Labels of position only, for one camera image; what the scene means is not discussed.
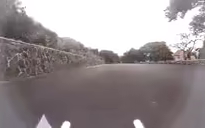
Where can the grey asphalt road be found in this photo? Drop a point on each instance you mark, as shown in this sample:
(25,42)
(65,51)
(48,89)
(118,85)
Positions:
(116,93)

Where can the row of trees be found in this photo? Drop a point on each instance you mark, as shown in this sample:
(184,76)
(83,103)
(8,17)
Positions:
(20,28)

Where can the robot's own part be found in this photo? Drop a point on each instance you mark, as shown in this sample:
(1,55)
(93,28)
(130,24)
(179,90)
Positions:
(138,124)
(65,124)

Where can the rough stone wall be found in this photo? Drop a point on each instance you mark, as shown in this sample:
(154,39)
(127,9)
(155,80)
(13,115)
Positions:
(30,58)

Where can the group of dark trees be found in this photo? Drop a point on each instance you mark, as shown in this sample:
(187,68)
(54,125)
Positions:
(146,53)

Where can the pink building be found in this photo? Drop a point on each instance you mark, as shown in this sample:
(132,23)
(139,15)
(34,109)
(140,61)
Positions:
(179,55)

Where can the large overhanging tree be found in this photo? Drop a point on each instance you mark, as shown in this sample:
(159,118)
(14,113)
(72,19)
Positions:
(200,20)

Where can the low stone wall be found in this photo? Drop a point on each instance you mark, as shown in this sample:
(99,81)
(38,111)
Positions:
(176,62)

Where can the bare branched tree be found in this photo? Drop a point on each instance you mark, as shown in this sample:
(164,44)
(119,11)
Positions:
(187,45)

